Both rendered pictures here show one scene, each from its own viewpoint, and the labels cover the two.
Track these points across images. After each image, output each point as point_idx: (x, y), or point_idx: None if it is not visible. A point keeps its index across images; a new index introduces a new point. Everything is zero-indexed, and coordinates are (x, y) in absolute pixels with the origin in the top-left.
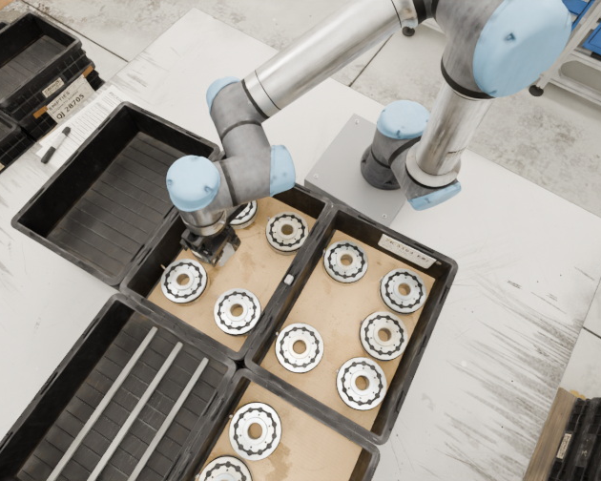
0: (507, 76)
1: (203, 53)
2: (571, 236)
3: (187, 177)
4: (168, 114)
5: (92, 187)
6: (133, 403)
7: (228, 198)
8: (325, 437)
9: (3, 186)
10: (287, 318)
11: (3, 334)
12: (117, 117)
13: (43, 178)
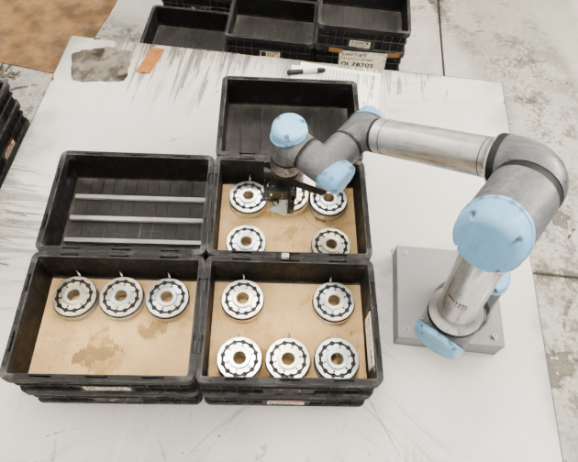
0: (467, 243)
1: (461, 114)
2: None
3: (286, 124)
4: None
5: (283, 106)
6: (149, 215)
7: (294, 156)
8: (185, 355)
9: (255, 63)
10: (261, 283)
11: (157, 126)
12: (339, 86)
13: None
